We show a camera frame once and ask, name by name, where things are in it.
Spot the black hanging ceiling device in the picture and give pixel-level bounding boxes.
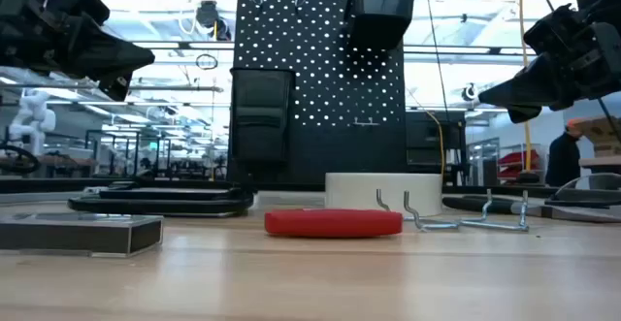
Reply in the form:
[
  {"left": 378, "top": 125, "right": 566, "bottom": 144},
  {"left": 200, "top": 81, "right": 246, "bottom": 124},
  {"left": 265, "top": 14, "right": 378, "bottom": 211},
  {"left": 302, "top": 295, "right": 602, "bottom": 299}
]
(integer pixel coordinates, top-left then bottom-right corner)
[{"left": 195, "top": 0, "right": 233, "bottom": 42}]

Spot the black metal pegboard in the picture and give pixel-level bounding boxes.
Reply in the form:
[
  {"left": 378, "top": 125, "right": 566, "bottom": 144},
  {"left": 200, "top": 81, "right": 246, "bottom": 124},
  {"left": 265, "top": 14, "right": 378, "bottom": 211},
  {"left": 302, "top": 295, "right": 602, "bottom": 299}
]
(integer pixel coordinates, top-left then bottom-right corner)
[{"left": 232, "top": 0, "right": 409, "bottom": 186}]

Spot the cardboard box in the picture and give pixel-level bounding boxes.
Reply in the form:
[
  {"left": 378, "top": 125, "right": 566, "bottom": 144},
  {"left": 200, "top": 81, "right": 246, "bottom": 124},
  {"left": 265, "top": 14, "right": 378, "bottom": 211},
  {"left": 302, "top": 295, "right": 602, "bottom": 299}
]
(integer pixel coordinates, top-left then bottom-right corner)
[{"left": 572, "top": 114, "right": 621, "bottom": 158}]

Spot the black aluminium table frame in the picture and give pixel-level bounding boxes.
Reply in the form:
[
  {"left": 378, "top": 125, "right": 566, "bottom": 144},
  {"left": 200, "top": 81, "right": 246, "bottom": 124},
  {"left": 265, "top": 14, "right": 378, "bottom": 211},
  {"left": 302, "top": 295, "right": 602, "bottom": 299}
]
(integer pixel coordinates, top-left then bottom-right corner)
[{"left": 0, "top": 176, "right": 559, "bottom": 197}]

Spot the red-handled T hex key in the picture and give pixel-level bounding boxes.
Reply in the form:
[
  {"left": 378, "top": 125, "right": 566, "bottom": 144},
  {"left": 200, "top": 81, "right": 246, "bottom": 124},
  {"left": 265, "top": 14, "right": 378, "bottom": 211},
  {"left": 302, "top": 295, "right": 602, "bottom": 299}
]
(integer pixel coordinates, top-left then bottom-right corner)
[{"left": 263, "top": 208, "right": 405, "bottom": 240}]

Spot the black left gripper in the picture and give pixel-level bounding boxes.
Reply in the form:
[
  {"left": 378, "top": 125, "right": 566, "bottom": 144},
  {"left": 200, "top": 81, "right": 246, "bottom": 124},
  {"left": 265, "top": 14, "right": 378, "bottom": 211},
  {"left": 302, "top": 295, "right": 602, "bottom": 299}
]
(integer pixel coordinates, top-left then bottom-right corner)
[{"left": 0, "top": 0, "right": 156, "bottom": 102}]

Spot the white tape roll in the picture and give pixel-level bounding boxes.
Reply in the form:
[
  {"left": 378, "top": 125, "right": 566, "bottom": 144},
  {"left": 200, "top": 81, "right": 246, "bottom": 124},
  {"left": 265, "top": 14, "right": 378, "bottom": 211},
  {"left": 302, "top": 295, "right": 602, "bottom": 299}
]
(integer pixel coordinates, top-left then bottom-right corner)
[{"left": 323, "top": 172, "right": 443, "bottom": 218}]

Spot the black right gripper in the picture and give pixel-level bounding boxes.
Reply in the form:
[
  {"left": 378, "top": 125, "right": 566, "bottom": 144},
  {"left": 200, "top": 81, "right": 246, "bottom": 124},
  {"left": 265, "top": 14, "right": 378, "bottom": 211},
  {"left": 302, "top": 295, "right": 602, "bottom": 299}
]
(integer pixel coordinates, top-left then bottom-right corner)
[{"left": 477, "top": 17, "right": 621, "bottom": 125}]

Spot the yellow hanging cable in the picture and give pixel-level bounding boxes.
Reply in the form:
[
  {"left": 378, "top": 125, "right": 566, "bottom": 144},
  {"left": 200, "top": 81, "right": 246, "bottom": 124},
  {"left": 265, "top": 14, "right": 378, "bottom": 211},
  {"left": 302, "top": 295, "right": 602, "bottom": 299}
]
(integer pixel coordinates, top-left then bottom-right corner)
[{"left": 516, "top": 0, "right": 534, "bottom": 173}]

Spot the person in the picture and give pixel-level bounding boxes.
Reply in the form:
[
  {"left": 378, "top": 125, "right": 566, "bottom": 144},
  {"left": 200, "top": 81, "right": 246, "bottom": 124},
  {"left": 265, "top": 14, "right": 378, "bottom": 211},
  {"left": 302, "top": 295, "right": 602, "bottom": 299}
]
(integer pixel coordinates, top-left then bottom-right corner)
[{"left": 544, "top": 118, "right": 585, "bottom": 188}]

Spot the thin black hanging cable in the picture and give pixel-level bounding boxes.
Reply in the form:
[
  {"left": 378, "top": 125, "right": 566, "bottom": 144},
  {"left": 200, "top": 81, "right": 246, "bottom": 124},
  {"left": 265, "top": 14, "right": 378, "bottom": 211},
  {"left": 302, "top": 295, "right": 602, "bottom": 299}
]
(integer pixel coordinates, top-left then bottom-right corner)
[{"left": 425, "top": 0, "right": 452, "bottom": 124}]

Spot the silver peg hook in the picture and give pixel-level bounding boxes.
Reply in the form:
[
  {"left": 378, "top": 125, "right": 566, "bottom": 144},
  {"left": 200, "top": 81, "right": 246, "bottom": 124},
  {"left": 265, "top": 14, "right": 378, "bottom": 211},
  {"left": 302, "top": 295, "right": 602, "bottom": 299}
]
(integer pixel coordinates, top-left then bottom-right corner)
[
  {"left": 458, "top": 188, "right": 531, "bottom": 234},
  {"left": 375, "top": 188, "right": 461, "bottom": 233}
]

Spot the red storage bin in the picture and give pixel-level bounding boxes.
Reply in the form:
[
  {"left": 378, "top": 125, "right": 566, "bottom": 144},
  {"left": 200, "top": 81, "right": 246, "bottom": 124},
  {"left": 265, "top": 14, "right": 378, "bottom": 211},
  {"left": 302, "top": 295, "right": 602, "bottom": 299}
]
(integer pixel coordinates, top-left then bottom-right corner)
[{"left": 497, "top": 148, "right": 540, "bottom": 180}]

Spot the black round floor base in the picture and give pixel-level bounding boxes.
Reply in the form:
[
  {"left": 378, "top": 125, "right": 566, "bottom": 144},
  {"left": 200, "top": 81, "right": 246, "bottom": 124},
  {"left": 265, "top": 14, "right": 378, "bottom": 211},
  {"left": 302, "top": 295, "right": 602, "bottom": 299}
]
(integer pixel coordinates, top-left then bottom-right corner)
[{"left": 513, "top": 169, "right": 543, "bottom": 185}]

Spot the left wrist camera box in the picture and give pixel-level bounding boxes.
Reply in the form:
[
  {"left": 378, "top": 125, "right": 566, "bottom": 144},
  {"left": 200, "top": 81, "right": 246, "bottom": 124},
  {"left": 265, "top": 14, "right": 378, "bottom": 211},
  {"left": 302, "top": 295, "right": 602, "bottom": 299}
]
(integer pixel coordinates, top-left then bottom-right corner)
[{"left": 50, "top": 0, "right": 112, "bottom": 26}]

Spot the hacksaw silver frame black handle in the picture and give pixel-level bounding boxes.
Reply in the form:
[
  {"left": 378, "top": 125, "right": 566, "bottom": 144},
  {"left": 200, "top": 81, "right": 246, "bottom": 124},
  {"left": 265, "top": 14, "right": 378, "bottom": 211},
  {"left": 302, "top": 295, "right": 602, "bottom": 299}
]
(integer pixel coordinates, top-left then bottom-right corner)
[{"left": 66, "top": 178, "right": 257, "bottom": 219}]

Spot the black hanging cable loop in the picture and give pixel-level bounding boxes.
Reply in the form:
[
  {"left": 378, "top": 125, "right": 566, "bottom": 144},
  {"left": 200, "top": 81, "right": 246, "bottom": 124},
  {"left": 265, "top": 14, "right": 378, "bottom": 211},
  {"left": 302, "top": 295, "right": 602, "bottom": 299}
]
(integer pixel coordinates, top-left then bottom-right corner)
[{"left": 194, "top": 52, "right": 219, "bottom": 72}]

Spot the tall black pegboard bin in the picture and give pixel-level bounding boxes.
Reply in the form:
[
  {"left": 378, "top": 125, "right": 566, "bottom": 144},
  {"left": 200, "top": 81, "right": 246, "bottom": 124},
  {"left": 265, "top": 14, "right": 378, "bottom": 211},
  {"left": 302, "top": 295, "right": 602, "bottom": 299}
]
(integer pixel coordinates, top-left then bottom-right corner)
[{"left": 229, "top": 67, "right": 297, "bottom": 163}]

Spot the short black pegboard bin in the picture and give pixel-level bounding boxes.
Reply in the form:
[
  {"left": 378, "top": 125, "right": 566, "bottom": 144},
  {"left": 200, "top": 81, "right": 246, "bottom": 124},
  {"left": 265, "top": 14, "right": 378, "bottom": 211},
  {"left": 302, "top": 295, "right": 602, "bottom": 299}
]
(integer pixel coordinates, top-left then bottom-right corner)
[{"left": 344, "top": 0, "right": 417, "bottom": 51}]

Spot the thin yellow cable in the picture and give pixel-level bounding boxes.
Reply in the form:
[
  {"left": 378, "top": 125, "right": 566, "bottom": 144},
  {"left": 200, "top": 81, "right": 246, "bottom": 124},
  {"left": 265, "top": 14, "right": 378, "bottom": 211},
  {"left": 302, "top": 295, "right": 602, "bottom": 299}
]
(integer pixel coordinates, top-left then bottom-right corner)
[{"left": 406, "top": 86, "right": 446, "bottom": 182}]

